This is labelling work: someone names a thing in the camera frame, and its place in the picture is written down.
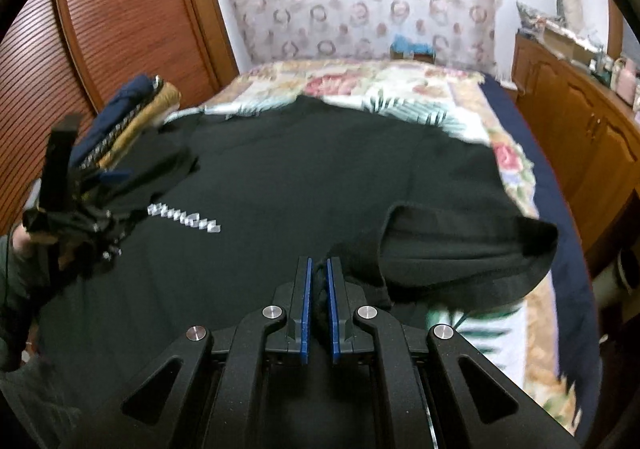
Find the mustard folded garment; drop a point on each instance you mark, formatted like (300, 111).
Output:
(160, 104)

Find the cardboard box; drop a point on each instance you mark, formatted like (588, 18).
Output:
(562, 43)

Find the navy bed sheet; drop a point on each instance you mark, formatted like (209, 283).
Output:
(555, 189)

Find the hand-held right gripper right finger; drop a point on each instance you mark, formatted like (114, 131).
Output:
(334, 309)

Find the floral bedspread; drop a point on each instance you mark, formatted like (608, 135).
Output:
(350, 79)

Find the wooden cabinet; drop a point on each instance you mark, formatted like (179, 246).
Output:
(565, 104)

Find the white leaf print blanket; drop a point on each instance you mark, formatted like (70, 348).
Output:
(400, 110)

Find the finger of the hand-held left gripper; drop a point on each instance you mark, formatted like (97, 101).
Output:
(110, 234)
(115, 175)

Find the person's left forearm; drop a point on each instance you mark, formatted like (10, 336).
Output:
(17, 309)

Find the blue fuzzy object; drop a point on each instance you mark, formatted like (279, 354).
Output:
(410, 46)

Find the black t-shirt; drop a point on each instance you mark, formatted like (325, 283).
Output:
(300, 179)

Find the dark patterned folded garment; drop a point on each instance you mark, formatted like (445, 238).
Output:
(125, 126)

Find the white round object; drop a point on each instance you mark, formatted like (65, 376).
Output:
(617, 274)

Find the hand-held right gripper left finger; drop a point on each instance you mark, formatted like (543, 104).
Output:
(306, 309)

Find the wooden slatted wardrobe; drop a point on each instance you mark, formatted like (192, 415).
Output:
(125, 4)

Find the person's left hand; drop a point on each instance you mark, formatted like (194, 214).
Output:
(21, 240)

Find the navy folded garment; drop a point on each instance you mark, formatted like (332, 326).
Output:
(125, 99)

